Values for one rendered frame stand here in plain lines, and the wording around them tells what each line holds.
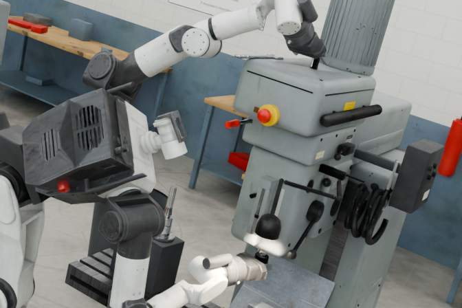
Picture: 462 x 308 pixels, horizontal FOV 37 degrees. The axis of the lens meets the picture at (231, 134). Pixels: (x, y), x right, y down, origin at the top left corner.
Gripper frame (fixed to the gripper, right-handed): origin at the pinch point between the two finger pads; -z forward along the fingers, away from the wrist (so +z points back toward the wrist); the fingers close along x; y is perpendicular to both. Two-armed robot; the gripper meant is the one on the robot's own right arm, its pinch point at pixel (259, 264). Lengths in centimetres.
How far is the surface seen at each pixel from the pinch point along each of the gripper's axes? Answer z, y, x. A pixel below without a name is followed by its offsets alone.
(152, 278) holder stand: 12.9, 21.0, 33.9
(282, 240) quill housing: 6.1, -14.4, -10.4
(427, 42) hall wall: -388, -59, 177
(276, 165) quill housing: 8.3, -36.1, -2.6
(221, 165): -301, 103, 301
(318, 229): -14.5, -14.7, -8.5
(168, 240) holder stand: 8.6, 7.3, 35.0
